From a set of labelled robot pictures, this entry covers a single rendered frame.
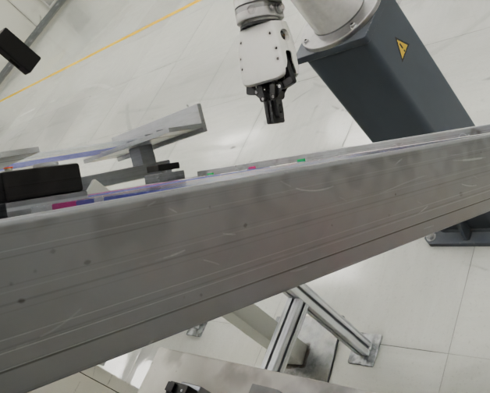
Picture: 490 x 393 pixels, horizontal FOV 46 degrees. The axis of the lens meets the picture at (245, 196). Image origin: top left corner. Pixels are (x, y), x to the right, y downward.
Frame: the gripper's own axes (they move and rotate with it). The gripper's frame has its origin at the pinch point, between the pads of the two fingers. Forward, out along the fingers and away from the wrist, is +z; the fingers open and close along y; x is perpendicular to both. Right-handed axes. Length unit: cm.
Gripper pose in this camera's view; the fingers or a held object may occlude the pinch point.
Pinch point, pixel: (274, 111)
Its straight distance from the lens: 103.1
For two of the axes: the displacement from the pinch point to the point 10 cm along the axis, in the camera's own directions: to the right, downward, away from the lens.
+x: -6.7, 1.5, -7.3
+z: 1.6, 9.9, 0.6
